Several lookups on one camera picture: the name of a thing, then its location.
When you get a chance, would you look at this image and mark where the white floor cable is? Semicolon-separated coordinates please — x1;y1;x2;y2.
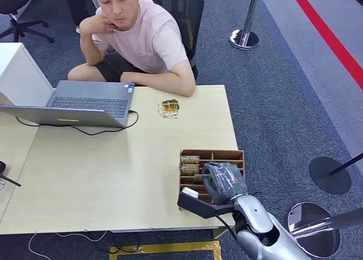
28;231;108;260

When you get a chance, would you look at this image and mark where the chrome stanchion with mirror base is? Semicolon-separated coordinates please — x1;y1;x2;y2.
286;202;363;260

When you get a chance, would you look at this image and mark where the chrome stanchion post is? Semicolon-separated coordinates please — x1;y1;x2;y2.
228;0;263;51

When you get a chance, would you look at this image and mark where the black floor cable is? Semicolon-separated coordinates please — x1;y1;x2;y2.
93;232;141;255

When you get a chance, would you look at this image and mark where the pile of gold cards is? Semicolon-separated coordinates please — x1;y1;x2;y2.
157;99;180;119

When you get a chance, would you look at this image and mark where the white partition box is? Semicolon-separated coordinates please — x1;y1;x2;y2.
0;42;54;108

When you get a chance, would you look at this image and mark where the black stanchion post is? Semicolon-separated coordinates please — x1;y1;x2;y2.
309;152;363;196

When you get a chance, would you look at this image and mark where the grey laptop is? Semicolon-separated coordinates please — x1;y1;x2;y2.
0;80;135;129

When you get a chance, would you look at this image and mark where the black swivel office chair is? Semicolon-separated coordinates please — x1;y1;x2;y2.
0;0;54;44

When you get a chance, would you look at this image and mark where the person's left hand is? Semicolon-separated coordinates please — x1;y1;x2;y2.
119;71;144;87

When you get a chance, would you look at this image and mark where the black thin rod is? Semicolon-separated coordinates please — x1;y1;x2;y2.
0;174;22;188

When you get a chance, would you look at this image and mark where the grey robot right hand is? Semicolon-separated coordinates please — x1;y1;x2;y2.
201;161;248;206

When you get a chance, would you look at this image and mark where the bystander's leg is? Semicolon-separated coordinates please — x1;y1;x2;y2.
63;0;90;35

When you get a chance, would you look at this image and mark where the yellow floor tape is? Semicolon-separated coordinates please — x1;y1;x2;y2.
109;240;222;260

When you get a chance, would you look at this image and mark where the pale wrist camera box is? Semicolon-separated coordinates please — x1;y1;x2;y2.
181;187;200;200

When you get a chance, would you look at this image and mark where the black laptop power cable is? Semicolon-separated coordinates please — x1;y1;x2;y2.
15;110;140;137

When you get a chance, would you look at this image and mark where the wooden card organizer box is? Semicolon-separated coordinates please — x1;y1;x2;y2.
178;149;245;210

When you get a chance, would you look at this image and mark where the black mesh office chair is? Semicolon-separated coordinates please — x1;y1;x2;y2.
142;0;205;82

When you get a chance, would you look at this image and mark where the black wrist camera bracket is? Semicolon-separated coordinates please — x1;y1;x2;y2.
177;191;234;220

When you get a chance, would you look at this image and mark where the person's right hand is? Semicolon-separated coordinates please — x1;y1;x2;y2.
95;13;119;35

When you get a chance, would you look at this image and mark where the person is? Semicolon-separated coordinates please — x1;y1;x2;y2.
67;0;197;97

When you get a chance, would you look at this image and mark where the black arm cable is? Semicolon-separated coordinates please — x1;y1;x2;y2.
215;212;239;241

